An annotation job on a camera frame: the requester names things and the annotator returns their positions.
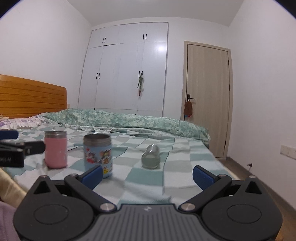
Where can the light wooden door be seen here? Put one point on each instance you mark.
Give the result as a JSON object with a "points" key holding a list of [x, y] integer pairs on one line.
{"points": [[208, 77]]}

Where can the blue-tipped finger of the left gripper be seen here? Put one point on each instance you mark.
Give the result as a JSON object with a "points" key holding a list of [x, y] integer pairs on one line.
{"points": [[8, 134]]}

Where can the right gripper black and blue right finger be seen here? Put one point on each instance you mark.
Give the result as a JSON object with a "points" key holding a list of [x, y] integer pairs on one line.
{"points": [[211, 185]]}

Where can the silver stainless steel cup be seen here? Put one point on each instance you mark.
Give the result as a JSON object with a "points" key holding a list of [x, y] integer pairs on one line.
{"points": [[151, 157]]}

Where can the black door handle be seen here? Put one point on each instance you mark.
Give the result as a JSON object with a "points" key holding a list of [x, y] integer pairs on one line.
{"points": [[189, 98]]}

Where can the blue cartoon sticker cup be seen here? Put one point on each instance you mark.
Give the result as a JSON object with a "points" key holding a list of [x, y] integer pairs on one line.
{"points": [[97, 151]]}

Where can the white wall socket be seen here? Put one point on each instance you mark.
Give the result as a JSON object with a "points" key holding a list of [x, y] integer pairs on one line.
{"points": [[288, 151]]}

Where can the purple floral pillow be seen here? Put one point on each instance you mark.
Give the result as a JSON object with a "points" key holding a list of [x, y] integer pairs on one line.
{"points": [[20, 123]]}

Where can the green floral quilt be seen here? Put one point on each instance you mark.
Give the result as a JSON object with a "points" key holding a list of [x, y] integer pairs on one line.
{"points": [[91, 120]]}

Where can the white built-in wardrobe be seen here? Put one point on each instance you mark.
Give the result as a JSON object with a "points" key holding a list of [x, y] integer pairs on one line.
{"points": [[114, 57]]}

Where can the pink insulated cup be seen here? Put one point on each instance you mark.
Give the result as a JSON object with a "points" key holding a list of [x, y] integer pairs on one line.
{"points": [[56, 149]]}

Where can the hanging ornament on wardrobe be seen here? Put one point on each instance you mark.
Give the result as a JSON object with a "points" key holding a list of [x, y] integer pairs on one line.
{"points": [[140, 85]]}

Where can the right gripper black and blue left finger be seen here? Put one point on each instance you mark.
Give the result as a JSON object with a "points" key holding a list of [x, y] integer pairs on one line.
{"points": [[81, 186]]}

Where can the orange wooden headboard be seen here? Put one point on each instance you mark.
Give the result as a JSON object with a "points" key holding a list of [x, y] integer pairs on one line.
{"points": [[23, 98]]}

